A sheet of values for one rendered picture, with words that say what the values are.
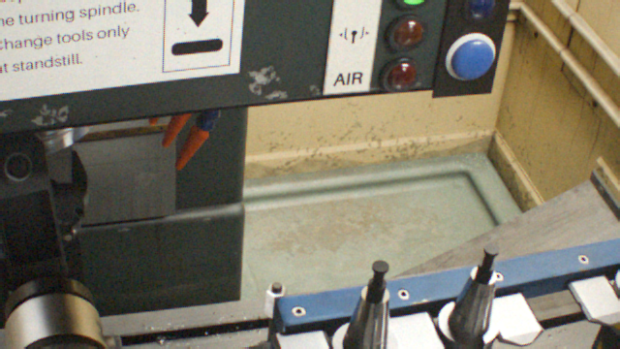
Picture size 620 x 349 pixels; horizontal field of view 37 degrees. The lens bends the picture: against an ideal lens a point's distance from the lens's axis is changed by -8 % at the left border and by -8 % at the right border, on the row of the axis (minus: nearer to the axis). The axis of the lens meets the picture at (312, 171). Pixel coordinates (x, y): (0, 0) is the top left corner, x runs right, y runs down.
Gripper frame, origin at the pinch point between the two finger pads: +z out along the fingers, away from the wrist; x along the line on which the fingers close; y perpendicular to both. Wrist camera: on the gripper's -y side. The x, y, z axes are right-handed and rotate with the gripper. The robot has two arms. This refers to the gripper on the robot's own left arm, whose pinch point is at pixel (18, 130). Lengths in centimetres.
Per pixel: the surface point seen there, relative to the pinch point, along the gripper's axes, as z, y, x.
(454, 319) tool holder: -17.0, 16.5, 38.2
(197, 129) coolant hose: -5.0, -1.3, 15.4
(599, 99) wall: 39, 42, 101
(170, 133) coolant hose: -4.2, -0.7, 13.3
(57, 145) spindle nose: -8.1, -4.6, 2.8
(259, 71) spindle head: -21.3, -19.5, 14.5
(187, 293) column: 39, 73, 27
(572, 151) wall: 44, 59, 103
